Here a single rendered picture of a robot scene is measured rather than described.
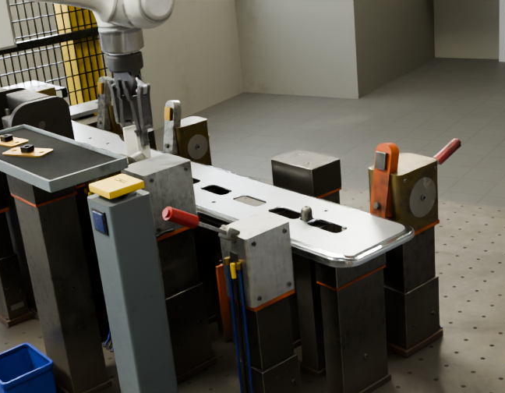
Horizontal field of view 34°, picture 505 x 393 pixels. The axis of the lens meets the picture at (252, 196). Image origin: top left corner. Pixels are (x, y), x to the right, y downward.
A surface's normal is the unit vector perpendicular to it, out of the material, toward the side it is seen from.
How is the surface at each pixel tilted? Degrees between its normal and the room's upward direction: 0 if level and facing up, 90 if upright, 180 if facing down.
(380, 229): 0
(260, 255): 90
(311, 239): 0
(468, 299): 0
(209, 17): 90
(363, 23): 90
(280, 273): 90
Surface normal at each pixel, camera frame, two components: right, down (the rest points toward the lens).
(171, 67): 0.83, 0.11
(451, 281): -0.10, -0.94
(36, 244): -0.76, 0.29
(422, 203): 0.65, 0.21
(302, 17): -0.55, 0.33
